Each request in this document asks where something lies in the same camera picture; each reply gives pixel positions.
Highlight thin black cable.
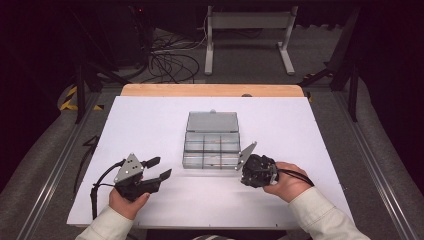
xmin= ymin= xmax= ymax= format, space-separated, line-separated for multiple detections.
xmin=73 ymin=134 xmax=101 ymax=193

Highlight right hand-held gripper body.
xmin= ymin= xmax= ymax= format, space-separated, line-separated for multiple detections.
xmin=234 ymin=141 xmax=279 ymax=189

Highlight person's right hand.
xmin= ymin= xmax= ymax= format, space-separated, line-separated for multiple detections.
xmin=262 ymin=161 xmax=313 ymax=204

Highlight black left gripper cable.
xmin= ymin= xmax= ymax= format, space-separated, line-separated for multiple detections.
xmin=89 ymin=159 xmax=126 ymax=220

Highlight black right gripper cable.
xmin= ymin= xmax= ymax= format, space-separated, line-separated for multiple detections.
xmin=276 ymin=168 xmax=315 ymax=188

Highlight white board sheet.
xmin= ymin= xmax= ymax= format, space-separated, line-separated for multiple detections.
xmin=66 ymin=96 xmax=354 ymax=231

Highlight black metal stand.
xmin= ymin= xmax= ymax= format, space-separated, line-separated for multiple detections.
xmin=298 ymin=6 xmax=363 ymax=123
xmin=74 ymin=59 xmax=131 ymax=124

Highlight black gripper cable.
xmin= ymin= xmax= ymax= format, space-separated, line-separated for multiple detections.
xmin=276 ymin=168 xmax=315 ymax=188
xmin=89 ymin=159 xmax=126 ymax=220

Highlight person's left hand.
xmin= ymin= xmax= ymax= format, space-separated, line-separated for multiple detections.
xmin=108 ymin=188 xmax=151 ymax=221

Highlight clear plastic compartment box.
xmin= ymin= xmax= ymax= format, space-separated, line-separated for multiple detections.
xmin=182 ymin=109 xmax=242 ymax=170

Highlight yellow black hazard tape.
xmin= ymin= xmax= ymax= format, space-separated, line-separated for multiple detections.
xmin=59 ymin=85 xmax=105 ymax=112

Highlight aluminium rail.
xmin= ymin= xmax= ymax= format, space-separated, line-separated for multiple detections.
xmin=333 ymin=91 xmax=419 ymax=240
xmin=16 ymin=91 xmax=101 ymax=240

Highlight white metal stand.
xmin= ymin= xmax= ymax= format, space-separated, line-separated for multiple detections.
xmin=203 ymin=5 xmax=299 ymax=76

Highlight bundle of black floor cables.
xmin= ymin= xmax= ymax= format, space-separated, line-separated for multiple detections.
xmin=146 ymin=31 xmax=201 ymax=84

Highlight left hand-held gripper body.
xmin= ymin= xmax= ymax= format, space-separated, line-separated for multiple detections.
xmin=113 ymin=153 xmax=162 ymax=203

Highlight person's striped clothing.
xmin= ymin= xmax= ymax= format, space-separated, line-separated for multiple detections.
xmin=193 ymin=234 xmax=234 ymax=240

